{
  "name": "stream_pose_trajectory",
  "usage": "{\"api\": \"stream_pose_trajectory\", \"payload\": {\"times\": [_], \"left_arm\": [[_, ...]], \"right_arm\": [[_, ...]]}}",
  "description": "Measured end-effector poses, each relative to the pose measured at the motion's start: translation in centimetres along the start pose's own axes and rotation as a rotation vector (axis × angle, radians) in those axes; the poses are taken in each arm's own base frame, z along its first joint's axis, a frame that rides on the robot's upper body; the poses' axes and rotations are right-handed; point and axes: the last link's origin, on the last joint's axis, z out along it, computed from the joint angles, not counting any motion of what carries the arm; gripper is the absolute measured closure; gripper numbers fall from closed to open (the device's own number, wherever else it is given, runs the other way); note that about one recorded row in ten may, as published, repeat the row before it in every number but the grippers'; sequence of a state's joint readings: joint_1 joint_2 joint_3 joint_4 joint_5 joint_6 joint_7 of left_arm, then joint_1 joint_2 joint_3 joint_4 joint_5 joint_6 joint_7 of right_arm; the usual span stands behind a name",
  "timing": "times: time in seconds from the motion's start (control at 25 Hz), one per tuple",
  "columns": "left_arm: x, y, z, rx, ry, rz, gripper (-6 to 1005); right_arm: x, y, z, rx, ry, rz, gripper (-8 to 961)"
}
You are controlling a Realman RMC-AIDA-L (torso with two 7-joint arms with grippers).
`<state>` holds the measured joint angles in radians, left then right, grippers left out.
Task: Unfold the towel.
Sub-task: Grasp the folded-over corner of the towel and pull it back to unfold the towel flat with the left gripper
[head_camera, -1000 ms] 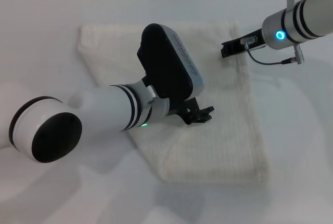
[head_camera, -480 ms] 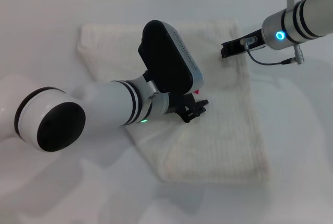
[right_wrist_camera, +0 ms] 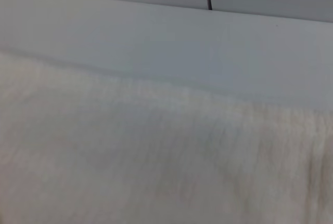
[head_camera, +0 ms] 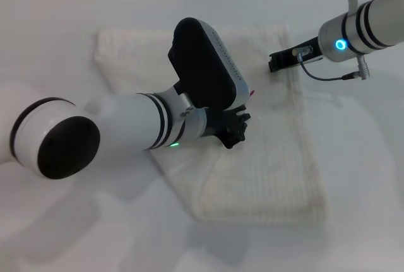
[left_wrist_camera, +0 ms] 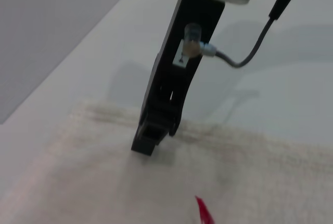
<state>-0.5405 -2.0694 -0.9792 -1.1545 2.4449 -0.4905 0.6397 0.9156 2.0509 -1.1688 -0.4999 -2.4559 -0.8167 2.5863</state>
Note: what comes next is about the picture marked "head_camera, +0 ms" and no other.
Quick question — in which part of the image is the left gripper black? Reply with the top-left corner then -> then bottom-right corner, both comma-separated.
204,105 -> 252,150

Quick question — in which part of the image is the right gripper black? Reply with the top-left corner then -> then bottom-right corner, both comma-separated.
268,36 -> 321,73

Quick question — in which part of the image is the white towel with red label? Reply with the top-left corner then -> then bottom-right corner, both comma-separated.
93,23 -> 332,222

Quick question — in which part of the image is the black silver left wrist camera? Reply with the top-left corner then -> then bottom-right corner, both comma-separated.
167,16 -> 251,111

